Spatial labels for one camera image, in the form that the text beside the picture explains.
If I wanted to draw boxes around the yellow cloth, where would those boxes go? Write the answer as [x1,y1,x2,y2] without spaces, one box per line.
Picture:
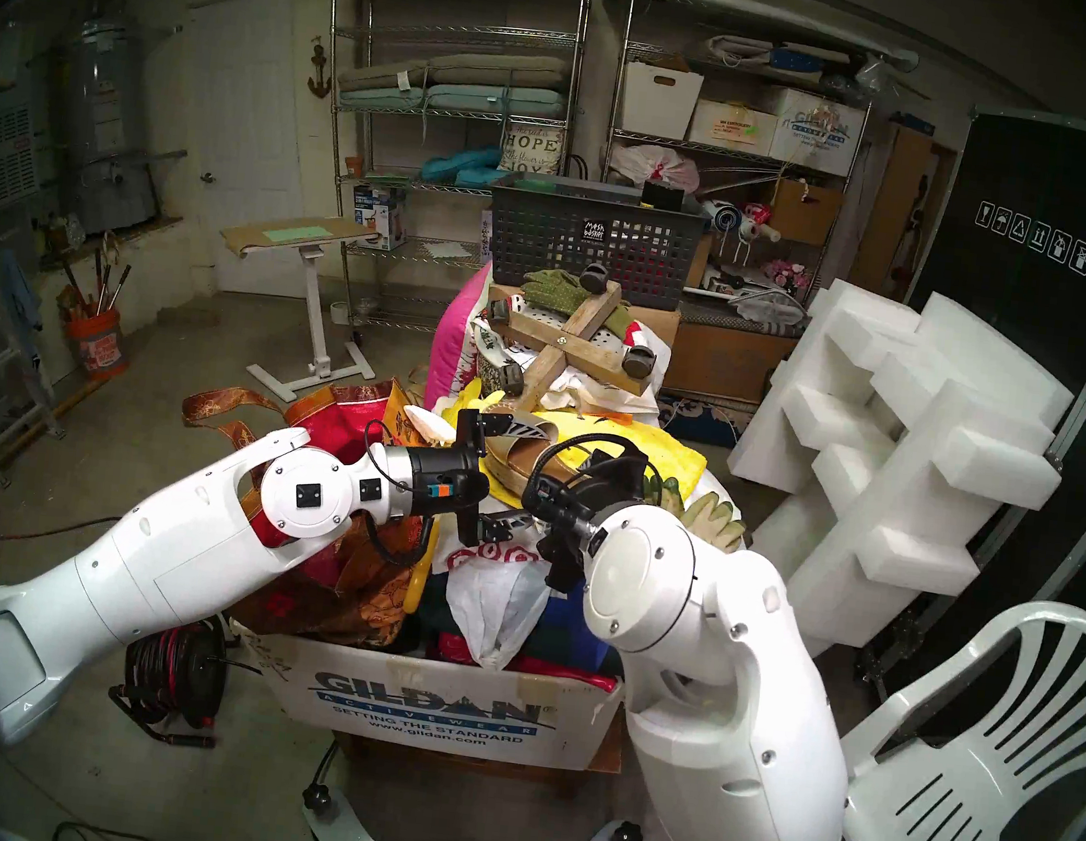
[456,397,712,538]

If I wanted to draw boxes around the grey vented furnace cabinet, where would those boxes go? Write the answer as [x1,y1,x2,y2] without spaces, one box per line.
[0,30,63,219]

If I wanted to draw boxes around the chrome wire shelving rack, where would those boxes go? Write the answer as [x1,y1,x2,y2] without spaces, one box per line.
[591,0,885,309]
[296,0,593,350]

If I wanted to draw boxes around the blue patterned rug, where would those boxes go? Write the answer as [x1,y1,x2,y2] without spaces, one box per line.
[654,393,750,451]

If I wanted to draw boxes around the wooden cross caster dolly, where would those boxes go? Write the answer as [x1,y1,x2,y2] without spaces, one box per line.
[476,250,673,415]

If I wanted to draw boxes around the green knit glove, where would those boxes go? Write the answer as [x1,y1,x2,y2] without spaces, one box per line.
[517,265,638,340]

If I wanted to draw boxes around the white cloth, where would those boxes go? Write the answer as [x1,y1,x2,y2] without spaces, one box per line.
[543,353,670,430]

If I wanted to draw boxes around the blue white product box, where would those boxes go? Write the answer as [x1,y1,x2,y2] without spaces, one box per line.
[347,181,412,253]

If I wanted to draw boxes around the brown cardboard box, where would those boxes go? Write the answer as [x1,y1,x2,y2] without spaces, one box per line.
[767,177,847,249]

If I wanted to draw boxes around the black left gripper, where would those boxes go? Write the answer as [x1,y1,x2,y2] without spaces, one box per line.
[399,399,550,554]

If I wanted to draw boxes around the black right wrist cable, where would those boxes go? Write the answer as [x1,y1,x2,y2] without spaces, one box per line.
[532,427,653,503]

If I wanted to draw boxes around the white foam packing block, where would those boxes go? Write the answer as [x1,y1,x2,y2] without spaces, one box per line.
[708,268,1086,671]

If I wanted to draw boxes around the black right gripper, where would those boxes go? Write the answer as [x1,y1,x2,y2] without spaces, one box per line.
[512,435,663,602]

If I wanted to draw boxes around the white door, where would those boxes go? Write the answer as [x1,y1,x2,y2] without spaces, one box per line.
[160,0,332,299]

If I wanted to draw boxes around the white plastic bag red print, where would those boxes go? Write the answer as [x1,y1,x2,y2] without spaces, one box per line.
[426,501,573,679]

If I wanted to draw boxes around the brown wooden cabinet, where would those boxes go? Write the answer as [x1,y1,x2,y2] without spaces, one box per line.
[656,298,806,415]

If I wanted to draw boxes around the pink pillow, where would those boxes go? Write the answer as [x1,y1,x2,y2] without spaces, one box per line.
[424,259,507,412]

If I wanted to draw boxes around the orange bucket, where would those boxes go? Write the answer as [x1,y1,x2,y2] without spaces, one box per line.
[60,302,136,384]

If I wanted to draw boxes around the beige green work glove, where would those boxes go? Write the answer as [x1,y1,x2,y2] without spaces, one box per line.
[631,471,754,558]

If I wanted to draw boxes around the Gildan printed cardboard box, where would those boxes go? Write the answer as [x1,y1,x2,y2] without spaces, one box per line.
[767,87,869,179]
[219,618,632,778]

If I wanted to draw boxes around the tan espadrille wedge sandal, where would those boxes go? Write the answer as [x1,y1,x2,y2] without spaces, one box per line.
[477,414,606,513]

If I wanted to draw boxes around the teal seat cushion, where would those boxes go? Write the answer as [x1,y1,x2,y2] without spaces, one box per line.
[338,69,569,130]

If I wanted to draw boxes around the teal folded cushion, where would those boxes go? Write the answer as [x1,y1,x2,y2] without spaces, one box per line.
[418,140,517,193]

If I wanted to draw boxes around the red cloth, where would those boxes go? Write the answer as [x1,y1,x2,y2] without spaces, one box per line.
[434,631,626,696]

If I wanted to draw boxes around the brown anchor wall decoration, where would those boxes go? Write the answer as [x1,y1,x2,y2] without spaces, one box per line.
[305,35,338,101]

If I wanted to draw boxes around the light green paper sheet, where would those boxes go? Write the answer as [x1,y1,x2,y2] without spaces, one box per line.
[261,218,335,248]

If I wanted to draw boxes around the dark plastic laundry basket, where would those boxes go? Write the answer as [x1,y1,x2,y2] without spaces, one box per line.
[480,168,713,315]

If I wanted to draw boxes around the white plastic chair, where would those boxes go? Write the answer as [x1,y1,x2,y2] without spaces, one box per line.
[832,581,1086,841]

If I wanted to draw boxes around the black flight case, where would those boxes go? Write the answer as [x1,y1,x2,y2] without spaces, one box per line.
[860,98,1086,733]

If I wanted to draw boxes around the white box orange label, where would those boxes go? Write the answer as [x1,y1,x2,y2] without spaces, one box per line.
[687,98,779,157]

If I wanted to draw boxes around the yellow plastic ring handle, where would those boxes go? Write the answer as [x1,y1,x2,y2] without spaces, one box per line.
[402,517,443,618]

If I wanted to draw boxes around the blue strapped bag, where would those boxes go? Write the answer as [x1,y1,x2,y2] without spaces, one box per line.
[517,577,627,676]

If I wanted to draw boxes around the white conch shell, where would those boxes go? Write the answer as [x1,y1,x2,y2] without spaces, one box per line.
[399,403,460,447]

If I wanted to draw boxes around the grey water heater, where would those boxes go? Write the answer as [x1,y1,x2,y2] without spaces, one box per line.
[37,12,180,242]

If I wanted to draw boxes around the HOPE printed pillow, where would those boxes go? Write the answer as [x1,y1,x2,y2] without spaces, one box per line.
[497,123,567,178]

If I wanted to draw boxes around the white storage box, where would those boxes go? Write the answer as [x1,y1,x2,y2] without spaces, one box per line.
[618,60,706,143]

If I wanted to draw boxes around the brown wooden door panel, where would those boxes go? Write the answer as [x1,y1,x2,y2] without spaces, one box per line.
[850,121,962,304]

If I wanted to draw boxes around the red black cable reel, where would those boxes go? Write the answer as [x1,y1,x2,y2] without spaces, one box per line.
[104,607,240,754]

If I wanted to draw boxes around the beige seat cushion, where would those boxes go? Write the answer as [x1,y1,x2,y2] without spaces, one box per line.
[337,35,570,114]

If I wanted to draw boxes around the white perforated tray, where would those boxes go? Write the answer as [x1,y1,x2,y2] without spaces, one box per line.
[507,296,642,366]

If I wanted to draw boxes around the red fabric bag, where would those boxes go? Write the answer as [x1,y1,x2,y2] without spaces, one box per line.
[236,374,412,602]

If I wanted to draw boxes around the pink flower bunch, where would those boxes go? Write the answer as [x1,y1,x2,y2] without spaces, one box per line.
[764,258,816,295]

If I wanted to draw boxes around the white long pipe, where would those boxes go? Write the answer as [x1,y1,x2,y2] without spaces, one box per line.
[679,0,927,74]

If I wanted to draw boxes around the white overbed table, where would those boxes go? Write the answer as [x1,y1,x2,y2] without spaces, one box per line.
[203,203,393,412]

